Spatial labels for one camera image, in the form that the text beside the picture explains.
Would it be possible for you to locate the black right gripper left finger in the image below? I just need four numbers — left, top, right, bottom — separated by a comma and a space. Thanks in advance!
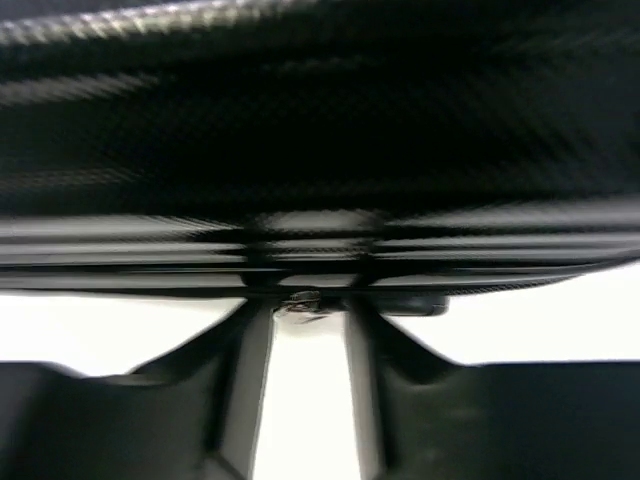
1, 300, 273, 479

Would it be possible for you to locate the silver zipper pull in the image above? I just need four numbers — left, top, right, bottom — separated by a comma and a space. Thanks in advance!
273, 290, 328, 325

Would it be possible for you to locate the black hard-shell suitcase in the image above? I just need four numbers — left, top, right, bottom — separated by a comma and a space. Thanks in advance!
1, 1, 639, 297

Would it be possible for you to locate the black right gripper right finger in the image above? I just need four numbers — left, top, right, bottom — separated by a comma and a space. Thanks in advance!
345, 298, 639, 479

